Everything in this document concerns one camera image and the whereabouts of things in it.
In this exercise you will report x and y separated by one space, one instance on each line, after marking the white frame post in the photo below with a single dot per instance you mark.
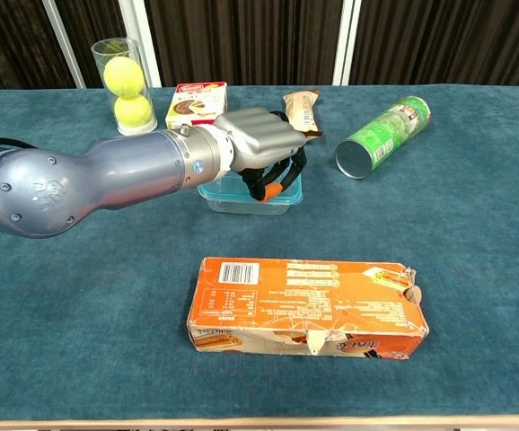
140 36
347 40

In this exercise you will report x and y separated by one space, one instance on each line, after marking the thin grey frame post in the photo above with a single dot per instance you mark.
64 45

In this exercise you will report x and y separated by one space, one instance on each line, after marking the brown snack bar wrapper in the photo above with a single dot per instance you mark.
304 112

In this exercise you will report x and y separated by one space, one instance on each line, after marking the white red cake box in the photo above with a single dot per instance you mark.
196 105

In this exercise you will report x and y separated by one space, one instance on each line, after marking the green chips can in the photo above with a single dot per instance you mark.
385 134

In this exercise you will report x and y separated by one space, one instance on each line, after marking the clear tennis ball tube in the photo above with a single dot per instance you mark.
107 47

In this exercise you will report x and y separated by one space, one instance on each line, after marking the orange cardboard biscuit box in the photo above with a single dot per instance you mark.
309 301

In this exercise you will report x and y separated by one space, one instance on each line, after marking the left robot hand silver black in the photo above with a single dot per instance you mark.
259 134

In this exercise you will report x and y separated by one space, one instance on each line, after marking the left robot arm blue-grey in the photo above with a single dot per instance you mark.
107 173

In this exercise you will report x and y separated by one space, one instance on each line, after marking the dark brown pleated curtain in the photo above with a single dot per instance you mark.
250 40

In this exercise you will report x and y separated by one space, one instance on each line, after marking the yellow tennis ball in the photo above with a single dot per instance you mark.
133 111
124 76

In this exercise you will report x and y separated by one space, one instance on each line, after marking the clear plastic container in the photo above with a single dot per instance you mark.
241 207

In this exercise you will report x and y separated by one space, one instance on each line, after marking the blue container lid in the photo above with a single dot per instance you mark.
226 188

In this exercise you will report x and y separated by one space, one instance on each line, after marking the teal table cloth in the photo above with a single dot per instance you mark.
62 292

